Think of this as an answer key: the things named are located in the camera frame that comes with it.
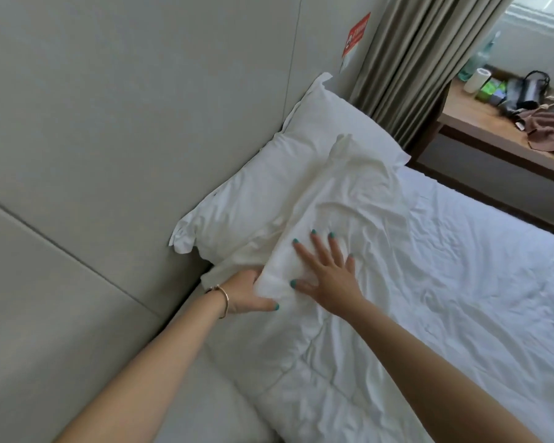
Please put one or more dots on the person's left hand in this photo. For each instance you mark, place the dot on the person's left hand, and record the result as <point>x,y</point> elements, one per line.
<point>242,292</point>

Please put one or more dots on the person's right hand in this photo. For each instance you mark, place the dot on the person's right hand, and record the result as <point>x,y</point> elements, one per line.
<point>334,286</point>

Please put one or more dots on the person's right middle finger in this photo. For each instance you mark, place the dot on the person's right middle finger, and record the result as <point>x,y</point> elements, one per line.
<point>322,251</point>

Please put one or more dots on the person's right little finger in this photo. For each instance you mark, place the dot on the person's right little finger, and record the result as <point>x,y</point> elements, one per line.
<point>350,268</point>

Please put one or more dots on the person's left thumb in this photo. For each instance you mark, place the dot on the person's left thumb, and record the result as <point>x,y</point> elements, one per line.
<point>261,305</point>

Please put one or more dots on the person's right thumb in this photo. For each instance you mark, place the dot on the person's right thumb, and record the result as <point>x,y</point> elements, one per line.
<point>302,286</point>

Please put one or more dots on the wrinkled white pillow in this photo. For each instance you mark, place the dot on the wrinkled white pillow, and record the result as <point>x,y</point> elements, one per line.
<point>351,198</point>

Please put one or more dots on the person's left forearm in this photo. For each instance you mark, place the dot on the person's left forearm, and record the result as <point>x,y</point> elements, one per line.
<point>152,364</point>

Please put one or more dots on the person's right forearm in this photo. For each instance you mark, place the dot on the person's right forearm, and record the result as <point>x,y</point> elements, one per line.
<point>424,369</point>

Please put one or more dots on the plump white pillow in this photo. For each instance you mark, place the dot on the plump white pillow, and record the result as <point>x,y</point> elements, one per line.
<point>277,166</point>

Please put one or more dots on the white bed sheet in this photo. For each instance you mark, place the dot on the white bed sheet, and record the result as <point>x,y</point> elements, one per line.
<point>203,401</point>

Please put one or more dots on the white duvet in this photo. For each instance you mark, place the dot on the white duvet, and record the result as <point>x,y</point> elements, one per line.
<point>466,295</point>

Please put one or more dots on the wooden desk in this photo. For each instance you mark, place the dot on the wooden desk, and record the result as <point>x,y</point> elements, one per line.
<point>489,152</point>

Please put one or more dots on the beige curtain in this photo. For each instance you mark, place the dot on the beige curtain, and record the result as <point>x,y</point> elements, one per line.
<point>415,55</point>

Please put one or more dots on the grey padded headboard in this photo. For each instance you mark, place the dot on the grey padded headboard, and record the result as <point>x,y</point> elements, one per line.
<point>120,133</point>

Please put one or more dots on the white paper roll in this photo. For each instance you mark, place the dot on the white paper roll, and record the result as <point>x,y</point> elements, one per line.
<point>476,80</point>

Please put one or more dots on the green packet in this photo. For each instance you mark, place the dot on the green packet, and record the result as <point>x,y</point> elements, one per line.
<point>493,92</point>

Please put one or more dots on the brown garment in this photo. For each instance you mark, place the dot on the brown garment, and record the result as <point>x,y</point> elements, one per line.
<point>551,131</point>

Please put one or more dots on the black bag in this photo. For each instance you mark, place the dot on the black bag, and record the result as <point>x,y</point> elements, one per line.
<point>526,96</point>

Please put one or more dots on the clear plastic bottle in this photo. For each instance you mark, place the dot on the clear plastic bottle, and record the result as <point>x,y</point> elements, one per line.
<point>480,55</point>

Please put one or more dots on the red and white wall sign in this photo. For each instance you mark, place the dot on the red and white wall sign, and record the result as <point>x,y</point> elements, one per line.
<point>356,39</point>

